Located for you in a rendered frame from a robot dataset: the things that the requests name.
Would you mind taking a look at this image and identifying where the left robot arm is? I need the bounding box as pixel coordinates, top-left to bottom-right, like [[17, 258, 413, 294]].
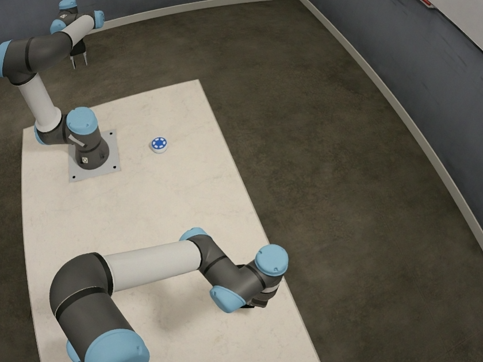
[[0, 0, 109, 170]]

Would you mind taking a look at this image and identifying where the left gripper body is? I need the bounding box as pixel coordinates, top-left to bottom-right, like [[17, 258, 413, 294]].
[[70, 38, 86, 56]]

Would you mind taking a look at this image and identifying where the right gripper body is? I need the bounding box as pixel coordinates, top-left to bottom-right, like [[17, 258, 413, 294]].
[[236, 264, 280, 308]]

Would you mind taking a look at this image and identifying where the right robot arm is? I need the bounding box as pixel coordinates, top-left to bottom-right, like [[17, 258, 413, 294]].
[[49, 227, 288, 362]]

